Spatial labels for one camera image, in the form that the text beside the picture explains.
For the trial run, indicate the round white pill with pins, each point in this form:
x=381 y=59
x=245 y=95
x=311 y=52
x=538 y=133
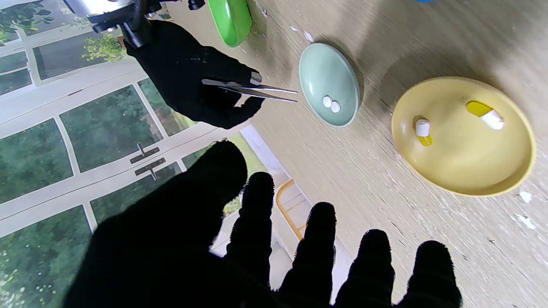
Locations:
x=335 y=106
x=327 y=101

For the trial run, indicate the white lounge chair wooden frame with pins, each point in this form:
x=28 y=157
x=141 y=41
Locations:
x=284 y=205

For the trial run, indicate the yellow plastic dish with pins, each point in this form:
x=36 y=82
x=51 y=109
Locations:
x=466 y=162

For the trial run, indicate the metal tweezers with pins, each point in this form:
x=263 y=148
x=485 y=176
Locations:
x=257 y=92

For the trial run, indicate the pale green ceramic bowl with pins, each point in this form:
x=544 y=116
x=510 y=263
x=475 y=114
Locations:
x=329 y=72

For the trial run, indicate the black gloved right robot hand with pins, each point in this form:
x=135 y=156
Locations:
x=184 y=68

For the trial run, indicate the terracotta potted plant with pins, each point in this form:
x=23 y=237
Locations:
x=105 y=47

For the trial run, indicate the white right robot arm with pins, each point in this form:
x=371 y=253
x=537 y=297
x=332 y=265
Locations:
x=98 y=5

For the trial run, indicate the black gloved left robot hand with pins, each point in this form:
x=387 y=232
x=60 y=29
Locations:
x=171 y=256

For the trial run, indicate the dark leafy branch plant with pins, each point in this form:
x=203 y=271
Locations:
x=21 y=17

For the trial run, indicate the yellow and white capsule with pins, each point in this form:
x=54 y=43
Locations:
x=486 y=114
x=423 y=128

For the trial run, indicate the green plastic dish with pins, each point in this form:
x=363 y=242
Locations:
x=231 y=21

